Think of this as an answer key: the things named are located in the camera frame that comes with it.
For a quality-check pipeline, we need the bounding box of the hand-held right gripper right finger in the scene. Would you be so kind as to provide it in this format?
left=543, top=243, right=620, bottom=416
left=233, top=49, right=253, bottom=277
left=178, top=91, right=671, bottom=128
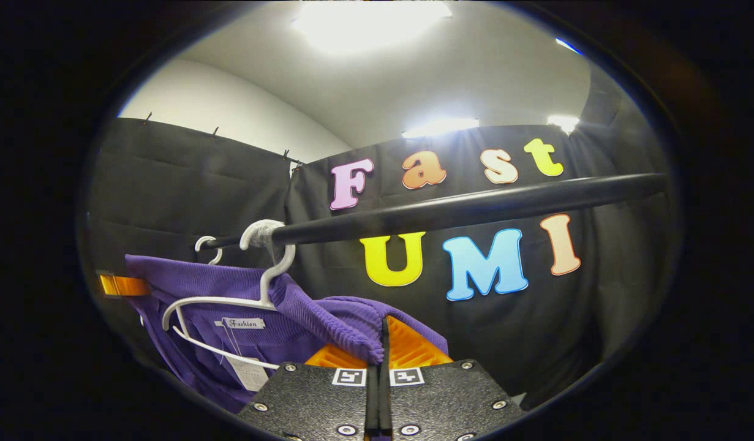
left=380, top=315, right=528, bottom=441

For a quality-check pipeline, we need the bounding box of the black metal clothes rack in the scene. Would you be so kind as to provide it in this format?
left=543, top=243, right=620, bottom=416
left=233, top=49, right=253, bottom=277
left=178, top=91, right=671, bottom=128
left=199, top=173, right=668, bottom=249

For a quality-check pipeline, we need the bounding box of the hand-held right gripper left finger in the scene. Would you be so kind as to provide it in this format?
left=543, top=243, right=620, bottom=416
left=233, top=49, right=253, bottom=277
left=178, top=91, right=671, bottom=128
left=237, top=343, right=381, bottom=441

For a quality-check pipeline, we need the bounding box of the large ceiling light panel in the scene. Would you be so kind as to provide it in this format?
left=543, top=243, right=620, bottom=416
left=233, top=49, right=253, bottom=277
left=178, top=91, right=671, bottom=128
left=291, top=1, right=454, bottom=55

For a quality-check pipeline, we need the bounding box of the white garment hang tag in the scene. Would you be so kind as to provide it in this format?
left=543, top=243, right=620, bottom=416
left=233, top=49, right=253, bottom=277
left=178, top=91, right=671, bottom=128
left=225, top=354, right=271, bottom=393

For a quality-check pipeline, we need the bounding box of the purple knit jacket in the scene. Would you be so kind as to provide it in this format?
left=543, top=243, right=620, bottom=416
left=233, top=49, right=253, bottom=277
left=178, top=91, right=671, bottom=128
left=124, top=254, right=449, bottom=414

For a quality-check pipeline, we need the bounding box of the white plastic clothes hanger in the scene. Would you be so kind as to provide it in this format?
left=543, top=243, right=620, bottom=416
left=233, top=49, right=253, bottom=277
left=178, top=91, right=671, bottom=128
left=161, top=219, right=298, bottom=371
left=195, top=236, right=223, bottom=265

